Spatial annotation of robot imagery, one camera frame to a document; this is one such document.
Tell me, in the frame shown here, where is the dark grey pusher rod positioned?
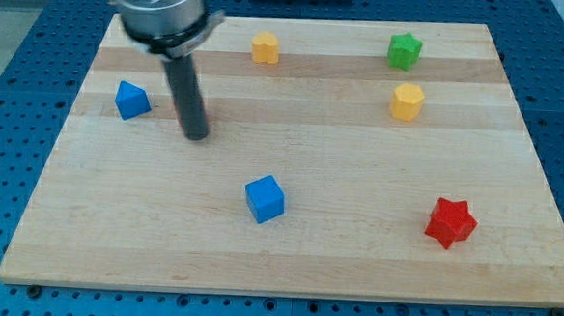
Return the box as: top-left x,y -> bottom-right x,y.
162,55 -> 209,141

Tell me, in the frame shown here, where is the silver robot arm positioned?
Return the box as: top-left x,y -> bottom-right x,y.
106,0 -> 225,141

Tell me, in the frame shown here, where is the blue triangle block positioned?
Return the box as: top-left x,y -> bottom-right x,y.
115,81 -> 152,120

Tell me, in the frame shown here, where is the blue cube block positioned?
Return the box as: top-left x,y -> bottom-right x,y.
244,175 -> 286,223

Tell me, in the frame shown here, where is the wooden board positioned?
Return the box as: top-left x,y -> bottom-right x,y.
0,17 -> 564,308

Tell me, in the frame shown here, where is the green star block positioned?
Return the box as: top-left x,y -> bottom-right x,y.
387,32 -> 422,71

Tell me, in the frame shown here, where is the yellow hexagon block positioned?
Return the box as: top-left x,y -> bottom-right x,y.
389,83 -> 426,121

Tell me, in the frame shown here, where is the red star block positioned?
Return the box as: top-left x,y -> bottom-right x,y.
424,197 -> 478,250

